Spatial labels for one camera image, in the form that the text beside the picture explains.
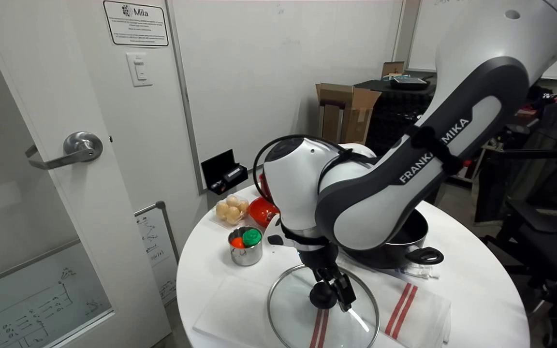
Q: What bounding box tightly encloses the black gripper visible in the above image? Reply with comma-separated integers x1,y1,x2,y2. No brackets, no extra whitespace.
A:
296,237,358,312

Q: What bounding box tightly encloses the glass lid with black knob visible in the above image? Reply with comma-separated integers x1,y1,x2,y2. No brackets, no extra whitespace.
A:
265,260,381,348

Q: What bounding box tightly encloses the black cooking pot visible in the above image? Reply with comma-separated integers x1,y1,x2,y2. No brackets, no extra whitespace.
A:
348,206,447,270

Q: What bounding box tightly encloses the white door with frosted glass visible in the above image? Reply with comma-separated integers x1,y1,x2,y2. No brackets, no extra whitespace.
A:
0,0,174,348

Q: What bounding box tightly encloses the white towel with red stripes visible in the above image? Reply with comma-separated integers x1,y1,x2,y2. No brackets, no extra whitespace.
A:
190,272,410,348
329,260,453,348

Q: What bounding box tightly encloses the steel cup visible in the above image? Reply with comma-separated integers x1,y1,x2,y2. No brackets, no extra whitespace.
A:
226,225,265,268

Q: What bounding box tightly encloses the green round toy piece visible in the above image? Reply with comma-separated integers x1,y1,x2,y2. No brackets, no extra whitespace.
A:
240,225,265,248

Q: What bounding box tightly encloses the red bowl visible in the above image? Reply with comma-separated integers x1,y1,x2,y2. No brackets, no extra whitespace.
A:
246,194,280,231

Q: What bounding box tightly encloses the black marker holder box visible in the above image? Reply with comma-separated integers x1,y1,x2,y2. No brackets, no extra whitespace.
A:
199,148,250,196

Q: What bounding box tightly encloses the large cardboard box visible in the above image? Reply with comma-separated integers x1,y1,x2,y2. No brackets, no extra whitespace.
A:
313,80,383,146

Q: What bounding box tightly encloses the small leaning whiteboard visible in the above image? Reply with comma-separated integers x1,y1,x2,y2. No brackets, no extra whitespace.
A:
134,200,182,305

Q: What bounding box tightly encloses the black equipment cart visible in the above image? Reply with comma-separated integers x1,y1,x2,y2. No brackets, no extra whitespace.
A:
354,74,439,156

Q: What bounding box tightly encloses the black office chair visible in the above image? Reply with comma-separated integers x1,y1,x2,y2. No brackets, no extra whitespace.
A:
474,94,557,348

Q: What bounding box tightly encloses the small cardboard box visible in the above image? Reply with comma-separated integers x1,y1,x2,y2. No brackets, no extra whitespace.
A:
381,59,406,78

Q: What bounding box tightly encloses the large wall whiteboard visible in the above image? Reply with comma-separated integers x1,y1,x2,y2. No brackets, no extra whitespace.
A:
164,0,406,194

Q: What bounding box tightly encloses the silver lever door handle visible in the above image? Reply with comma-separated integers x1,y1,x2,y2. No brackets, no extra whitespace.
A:
23,129,104,171

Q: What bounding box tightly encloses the white light switch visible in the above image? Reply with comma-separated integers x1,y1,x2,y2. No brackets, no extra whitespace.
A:
124,49,155,88

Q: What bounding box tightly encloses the white printed wall sign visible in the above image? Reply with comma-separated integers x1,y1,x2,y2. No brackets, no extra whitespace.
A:
101,0,170,47

